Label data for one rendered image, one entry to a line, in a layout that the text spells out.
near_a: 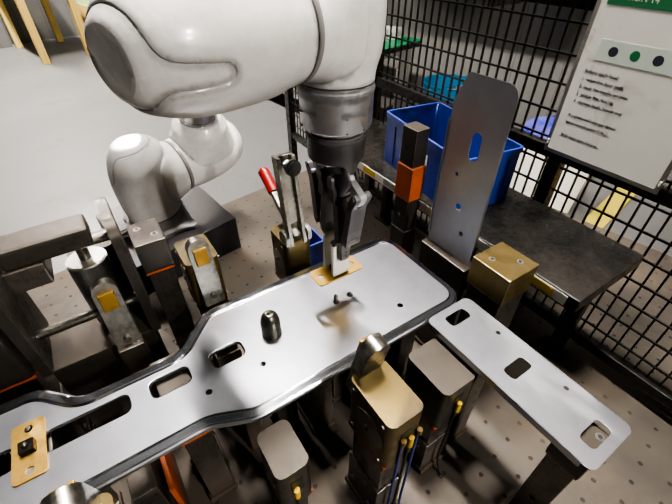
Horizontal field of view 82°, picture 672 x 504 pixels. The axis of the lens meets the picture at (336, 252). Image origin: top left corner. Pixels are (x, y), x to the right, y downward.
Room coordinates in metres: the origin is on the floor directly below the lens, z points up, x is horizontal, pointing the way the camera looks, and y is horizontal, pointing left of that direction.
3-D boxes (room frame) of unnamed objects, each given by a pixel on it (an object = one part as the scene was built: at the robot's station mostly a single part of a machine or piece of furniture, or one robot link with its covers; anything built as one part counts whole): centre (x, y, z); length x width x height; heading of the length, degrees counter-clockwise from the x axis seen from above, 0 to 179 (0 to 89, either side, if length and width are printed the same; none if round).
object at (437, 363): (0.35, -0.17, 0.84); 0.12 x 0.07 x 0.28; 33
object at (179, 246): (0.55, 0.26, 0.88); 0.11 x 0.07 x 0.37; 33
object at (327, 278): (0.48, 0.00, 1.08); 0.08 x 0.04 x 0.01; 123
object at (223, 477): (0.32, 0.24, 0.84); 0.12 x 0.05 x 0.29; 33
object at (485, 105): (0.61, -0.23, 1.17); 0.12 x 0.01 x 0.34; 33
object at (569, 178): (2.28, -1.38, 0.29); 0.47 x 0.47 x 0.58
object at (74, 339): (0.45, 0.42, 0.95); 0.18 x 0.13 x 0.49; 123
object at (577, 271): (0.88, -0.25, 1.02); 0.90 x 0.22 x 0.03; 33
